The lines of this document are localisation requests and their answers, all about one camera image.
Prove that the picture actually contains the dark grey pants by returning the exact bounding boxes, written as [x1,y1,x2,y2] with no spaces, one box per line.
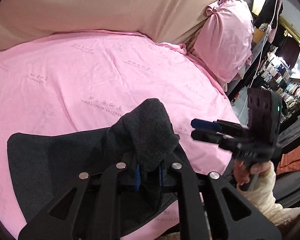
[7,99,187,236]

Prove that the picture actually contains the cream right sleeve forearm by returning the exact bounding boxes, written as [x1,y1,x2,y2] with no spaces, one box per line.
[237,162,300,226]

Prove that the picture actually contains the person's right hand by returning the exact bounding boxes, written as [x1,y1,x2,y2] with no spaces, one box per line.
[234,159,271,185]

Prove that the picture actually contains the orange cloth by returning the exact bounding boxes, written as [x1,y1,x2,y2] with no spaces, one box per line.
[276,146,300,175]

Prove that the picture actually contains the pink pillow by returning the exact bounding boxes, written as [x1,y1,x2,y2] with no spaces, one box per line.
[193,0,254,83]

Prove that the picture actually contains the hanging dark clothes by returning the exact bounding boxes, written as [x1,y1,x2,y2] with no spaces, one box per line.
[254,0,283,43]

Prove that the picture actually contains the beige curtain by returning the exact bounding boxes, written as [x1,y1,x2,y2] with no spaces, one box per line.
[0,0,217,51]

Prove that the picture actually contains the pink bed sheet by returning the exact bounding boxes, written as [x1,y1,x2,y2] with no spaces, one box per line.
[0,31,237,237]

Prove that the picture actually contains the white charging cable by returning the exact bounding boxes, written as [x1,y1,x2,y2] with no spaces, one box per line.
[248,0,280,88]

